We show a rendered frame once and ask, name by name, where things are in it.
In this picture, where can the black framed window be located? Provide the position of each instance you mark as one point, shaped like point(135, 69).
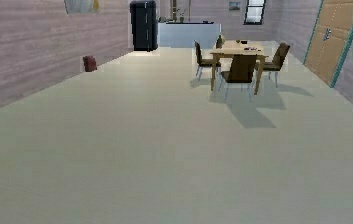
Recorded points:
point(254, 11)

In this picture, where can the green house plant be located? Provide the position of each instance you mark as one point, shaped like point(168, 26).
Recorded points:
point(180, 15)

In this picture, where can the black fridge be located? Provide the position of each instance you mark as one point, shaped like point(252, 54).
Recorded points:
point(143, 26)

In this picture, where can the small blue wall picture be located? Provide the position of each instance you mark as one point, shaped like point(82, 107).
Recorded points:
point(234, 5)

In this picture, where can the tan room door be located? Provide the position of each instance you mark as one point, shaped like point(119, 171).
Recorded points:
point(334, 40)

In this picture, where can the pale framed wall picture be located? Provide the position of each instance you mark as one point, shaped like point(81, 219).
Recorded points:
point(82, 6)

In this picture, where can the dark red bin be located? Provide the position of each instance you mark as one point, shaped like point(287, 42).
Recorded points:
point(90, 63)

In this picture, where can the light wooden dining table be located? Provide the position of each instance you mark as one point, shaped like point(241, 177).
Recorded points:
point(238, 50)

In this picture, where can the pale blue kitchen counter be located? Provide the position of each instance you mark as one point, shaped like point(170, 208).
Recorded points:
point(188, 34)

